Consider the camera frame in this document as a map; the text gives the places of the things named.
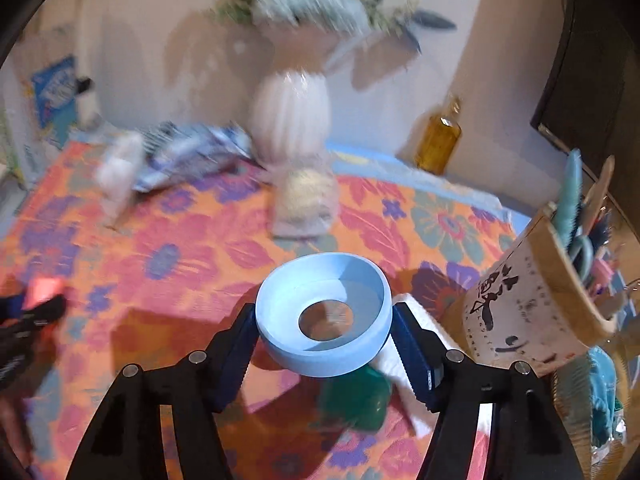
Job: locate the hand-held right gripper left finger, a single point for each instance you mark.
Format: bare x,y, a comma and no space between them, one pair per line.
235,355

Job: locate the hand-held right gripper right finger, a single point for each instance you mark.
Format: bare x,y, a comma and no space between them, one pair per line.
410,355

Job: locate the light blue round dish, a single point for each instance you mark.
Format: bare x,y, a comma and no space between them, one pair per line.
280,340

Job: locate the blue white snack packet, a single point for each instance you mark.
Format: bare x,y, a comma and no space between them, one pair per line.
190,152

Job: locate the white folded cloth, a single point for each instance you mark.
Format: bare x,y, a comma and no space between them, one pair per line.
417,420

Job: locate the small green object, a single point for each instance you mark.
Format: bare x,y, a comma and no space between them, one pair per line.
355,400

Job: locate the floral orange tablecloth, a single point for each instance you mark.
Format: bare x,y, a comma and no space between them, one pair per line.
200,240

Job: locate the wooden pen holder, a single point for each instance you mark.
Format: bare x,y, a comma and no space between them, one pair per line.
525,300

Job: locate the clear plastic packet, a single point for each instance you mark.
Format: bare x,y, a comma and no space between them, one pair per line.
305,195

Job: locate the white plush toy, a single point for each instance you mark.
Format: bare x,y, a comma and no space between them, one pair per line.
120,165

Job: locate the amber glass bottle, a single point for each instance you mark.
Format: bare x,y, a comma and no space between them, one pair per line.
437,145

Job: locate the blue white box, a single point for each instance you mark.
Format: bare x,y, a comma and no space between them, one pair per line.
52,90

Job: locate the white ribbed vase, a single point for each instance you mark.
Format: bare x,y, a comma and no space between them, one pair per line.
292,115

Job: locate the wooden stick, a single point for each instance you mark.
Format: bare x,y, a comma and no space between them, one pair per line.
602,180

